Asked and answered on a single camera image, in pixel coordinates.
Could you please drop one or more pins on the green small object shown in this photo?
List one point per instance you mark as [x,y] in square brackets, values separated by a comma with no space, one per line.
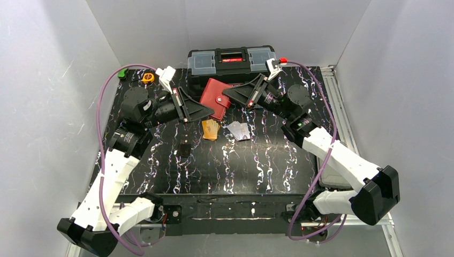
[123,73]

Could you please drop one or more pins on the black VIP card stack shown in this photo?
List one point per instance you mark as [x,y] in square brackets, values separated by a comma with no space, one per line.
[185,148]

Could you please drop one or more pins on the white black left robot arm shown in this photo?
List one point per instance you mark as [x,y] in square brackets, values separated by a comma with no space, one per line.
[94,226]

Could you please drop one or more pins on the grey plastic case lid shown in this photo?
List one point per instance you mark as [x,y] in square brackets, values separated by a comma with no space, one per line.
[332,179]

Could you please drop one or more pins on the black base rail with bracket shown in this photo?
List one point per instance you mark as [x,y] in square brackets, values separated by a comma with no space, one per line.
[227,214]

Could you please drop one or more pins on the orange tape measure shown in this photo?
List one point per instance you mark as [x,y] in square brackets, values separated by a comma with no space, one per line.
[148,78]

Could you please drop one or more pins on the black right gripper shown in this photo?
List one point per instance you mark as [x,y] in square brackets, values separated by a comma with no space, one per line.
[256,91]

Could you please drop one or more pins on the silver credit card stack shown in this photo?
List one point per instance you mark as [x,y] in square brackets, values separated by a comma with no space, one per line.
[240,131]

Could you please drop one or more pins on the red leather card holder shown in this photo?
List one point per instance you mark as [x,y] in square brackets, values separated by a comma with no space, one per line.
[214,98]

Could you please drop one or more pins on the black plastic toolbox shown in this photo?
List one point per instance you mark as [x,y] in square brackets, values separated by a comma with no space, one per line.
[228,65]

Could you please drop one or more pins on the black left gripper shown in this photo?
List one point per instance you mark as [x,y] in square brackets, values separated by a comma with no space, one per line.
[179,105]

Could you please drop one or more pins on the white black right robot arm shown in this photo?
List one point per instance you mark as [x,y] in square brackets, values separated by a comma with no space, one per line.
[374,190]

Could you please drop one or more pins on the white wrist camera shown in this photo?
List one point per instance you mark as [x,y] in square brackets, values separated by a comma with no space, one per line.
[274,67]
[165,76]

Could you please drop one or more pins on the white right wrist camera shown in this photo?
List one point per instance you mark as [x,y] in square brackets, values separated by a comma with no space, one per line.
[274,67]

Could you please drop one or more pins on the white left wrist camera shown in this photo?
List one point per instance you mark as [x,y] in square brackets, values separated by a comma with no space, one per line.
[165,76]

